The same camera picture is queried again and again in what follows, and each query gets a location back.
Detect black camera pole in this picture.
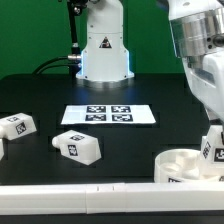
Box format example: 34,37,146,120
66,0,88,79

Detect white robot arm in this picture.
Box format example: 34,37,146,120
77,0,224,122

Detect white front rail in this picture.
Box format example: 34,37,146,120
0,182,224,215

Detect black cables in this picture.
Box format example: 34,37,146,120
32,55,82,75

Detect white marker sheet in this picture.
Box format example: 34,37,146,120
61,105,156,125

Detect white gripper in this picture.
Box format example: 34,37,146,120
182,53,224,125

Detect white round stool seat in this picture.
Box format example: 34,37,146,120
154,149,222,183

